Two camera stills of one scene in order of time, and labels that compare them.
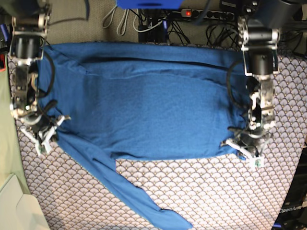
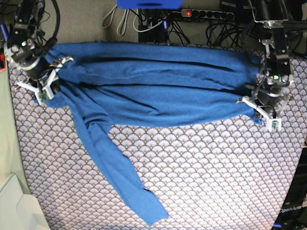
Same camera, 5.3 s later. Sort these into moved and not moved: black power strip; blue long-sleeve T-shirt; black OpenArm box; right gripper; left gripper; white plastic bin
Moved: blue long-sleeve T-shirt; right gripper; left gripper
Not moved: white plastic bin; black power strip; black OpenArm box
